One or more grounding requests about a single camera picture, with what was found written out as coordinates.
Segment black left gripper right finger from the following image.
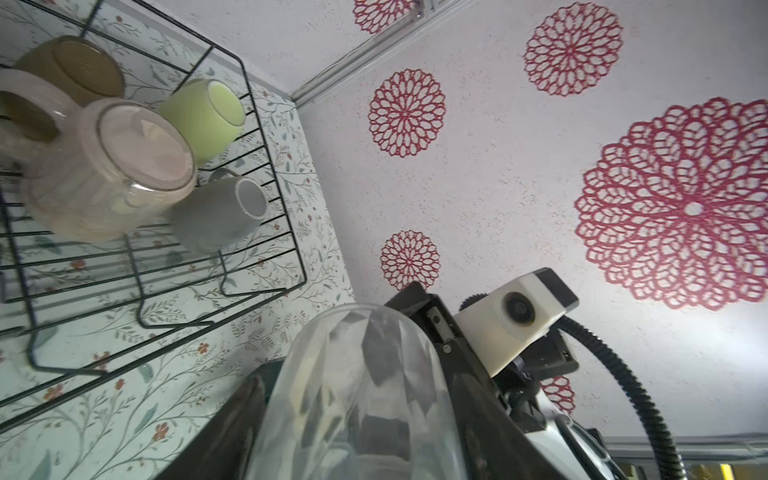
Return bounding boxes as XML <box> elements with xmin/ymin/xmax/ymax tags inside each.
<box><xmin>446</xmin><ymin>354</ymin><xmax>564</xmax><ymax>479</ymax></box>

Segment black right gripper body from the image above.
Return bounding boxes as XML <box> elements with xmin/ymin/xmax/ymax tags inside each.
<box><xmin>387</xmin><ymin>281</ymin><xmax>579</xmax><ymax>432</ymax></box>

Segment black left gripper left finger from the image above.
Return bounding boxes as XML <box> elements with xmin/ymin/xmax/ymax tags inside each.
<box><xmin>157</xmin><ymin>359</ymin><xmax>282</xmax><ymax>480</ymax></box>

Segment clear glass cup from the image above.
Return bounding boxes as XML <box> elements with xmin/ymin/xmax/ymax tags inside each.
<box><xmin>244</xmin><ymin>304</ymin><xmax>468</xmax><ymax>479</ymax></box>

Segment grey cream cup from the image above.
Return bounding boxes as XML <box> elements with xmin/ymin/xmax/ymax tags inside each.
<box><xmin>168</xmin><ymin>168</ymin><xmax>269</xmax><ymax>254</ymax></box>

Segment pink mug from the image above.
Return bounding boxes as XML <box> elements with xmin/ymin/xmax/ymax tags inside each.
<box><xmin>1</xmin><ymin>69</ymin><xmax>197</xmax><ymax>243</ymax></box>

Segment light green cup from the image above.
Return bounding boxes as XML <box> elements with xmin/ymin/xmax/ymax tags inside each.
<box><xmin>156</xmin><ymin>78</ymin><xmax>246</xmax><ymax>167</ymax></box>

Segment amber glass cup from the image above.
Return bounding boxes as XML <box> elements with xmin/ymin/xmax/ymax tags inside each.
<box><xmin>13</xmin><ymin>36</ymin><xmax>126</xmax><ymax>106</ymax></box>

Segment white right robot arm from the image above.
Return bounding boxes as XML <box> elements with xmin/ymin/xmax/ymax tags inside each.
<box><xmin>386</xmin><ymin>274</ymin><xmax>624</xmax><ymax>479</ymax></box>

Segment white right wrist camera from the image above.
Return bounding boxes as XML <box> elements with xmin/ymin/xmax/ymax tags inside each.
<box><xmin>454</xmin><ymin>267</ymin><xmax>579</xmax><ymax>377</ymax></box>

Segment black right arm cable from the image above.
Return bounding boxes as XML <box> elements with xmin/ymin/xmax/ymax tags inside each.
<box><xmin>554</xmin><ymin>316</ymin><xmax>688</xmax><ymax>480</ymax></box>

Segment black wire dish rack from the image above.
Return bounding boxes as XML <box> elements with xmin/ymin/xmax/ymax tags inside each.
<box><xmin>1</xmin><ymin>1</ymin><xmax>307</xmax><ymax>434</ymax></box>

